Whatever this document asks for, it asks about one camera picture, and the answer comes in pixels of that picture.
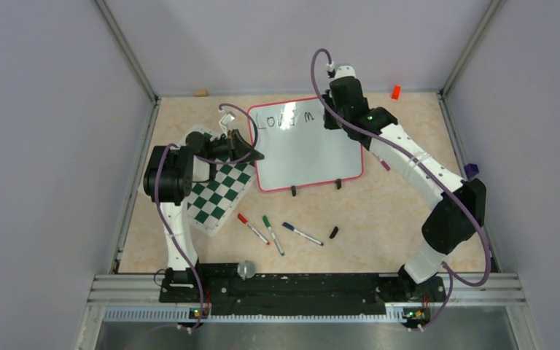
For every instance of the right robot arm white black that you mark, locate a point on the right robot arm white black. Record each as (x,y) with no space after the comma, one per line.
(458,205)

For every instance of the blue whiteboard marker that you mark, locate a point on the blue whiteboard marker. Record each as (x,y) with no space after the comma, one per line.
(302,234)

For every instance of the purple whiteboard marker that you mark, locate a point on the purple whiteboard marker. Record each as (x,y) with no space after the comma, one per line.
(385,165)

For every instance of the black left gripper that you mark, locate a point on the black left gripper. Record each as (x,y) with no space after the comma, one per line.
(236,147)

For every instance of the clear round knob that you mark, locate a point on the clear round knob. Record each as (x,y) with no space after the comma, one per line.
(246,269)

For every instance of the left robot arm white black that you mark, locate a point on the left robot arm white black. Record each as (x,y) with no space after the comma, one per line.
(168,181)

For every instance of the black marker cap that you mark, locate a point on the black marker cap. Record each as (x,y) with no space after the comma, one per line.
(334,232)

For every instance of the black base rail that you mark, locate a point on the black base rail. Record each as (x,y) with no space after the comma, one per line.
(294,294)

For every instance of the red whiteboard marker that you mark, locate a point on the red whiteboard marker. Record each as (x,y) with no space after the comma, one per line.
(244,220)

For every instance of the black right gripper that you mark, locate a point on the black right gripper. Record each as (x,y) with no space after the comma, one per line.
(329,123)

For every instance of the green whiteboard marker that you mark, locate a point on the green whiteboard marker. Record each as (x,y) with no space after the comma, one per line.
(273,235)

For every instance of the wine cork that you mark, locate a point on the wine cork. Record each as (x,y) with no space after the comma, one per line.
(200,93)

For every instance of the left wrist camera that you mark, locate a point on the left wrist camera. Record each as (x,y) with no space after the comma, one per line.
(226,118)

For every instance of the pink framed whiteboard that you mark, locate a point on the pink framed whiteboard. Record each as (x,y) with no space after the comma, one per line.
(298,150)

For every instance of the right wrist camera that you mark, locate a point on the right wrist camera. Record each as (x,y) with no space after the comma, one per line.
(335,71)

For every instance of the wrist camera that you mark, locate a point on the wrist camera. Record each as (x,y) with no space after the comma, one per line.
(335,71)
(226,118)

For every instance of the purple toy block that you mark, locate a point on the purple toy block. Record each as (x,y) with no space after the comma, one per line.
(471,170)

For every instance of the green white chessboard mat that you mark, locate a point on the green white chessboard mat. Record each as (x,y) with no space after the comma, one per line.
(210,204)

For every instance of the orange toy block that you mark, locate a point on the orange toy block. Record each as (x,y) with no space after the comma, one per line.
(396,92)

